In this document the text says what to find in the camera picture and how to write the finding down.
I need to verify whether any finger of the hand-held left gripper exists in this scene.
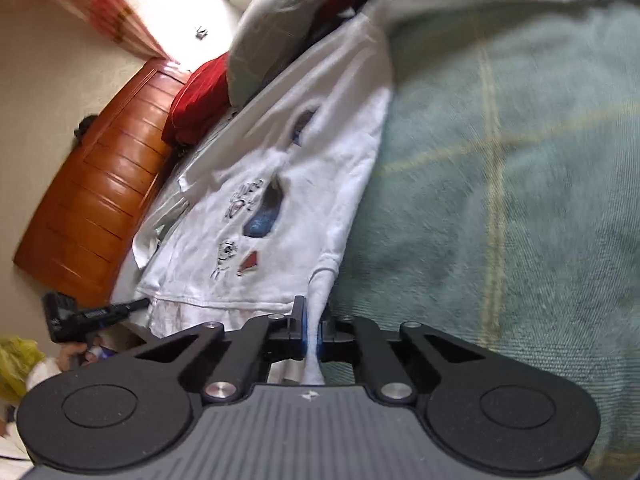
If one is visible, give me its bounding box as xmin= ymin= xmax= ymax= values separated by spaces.
xmin=107 ymin=298 xmax=151 ymax=318

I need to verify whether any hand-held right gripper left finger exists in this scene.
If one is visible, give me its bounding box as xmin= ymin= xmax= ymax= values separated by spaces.
xmin=134 ymin=296 xmax=307 ymax=405

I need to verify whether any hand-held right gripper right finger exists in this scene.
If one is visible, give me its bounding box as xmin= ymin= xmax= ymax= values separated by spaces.
xmin=319 ymin=315 xmax=487 ymax=405

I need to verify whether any white printed t-shirt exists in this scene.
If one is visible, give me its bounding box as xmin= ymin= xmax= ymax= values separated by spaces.
xmin=132 ymin=10 xmax=394 ymax=386

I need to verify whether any person's left hand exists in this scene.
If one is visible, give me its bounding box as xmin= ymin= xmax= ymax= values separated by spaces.
xmin=56 ymin=343 xmax=103 ymax=370

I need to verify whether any yellow plastic bag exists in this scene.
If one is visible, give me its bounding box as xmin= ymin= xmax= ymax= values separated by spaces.
xmin=0 ymin=335 xmax=47 ymax=405

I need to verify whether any wooden headboard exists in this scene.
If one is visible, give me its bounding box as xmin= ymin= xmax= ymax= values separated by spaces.
xmin=12 ymin=57 xmax=195 ymax=311

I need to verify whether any small dark cloth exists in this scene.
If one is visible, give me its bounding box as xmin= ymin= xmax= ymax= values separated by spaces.
xmin=73 ymin=115 xmax=102 ymax=145

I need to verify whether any green checked bed blanket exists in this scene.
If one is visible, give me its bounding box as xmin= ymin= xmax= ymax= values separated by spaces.
xmin=112 ymin=0 xmax=640 ymax=480

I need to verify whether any red pillow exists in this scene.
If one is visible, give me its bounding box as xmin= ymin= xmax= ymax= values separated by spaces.
xmin=161 ymin=52 xmax=235 ymax=150

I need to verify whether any grey pillow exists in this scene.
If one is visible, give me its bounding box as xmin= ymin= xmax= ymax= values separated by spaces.
xmin=227 ymin=0 xmax=328 ymax=107

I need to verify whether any pink patterned curtain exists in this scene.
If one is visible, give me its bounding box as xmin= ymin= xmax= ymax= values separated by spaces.
xmin=39 ymin=0 xmax=172 ymax=61

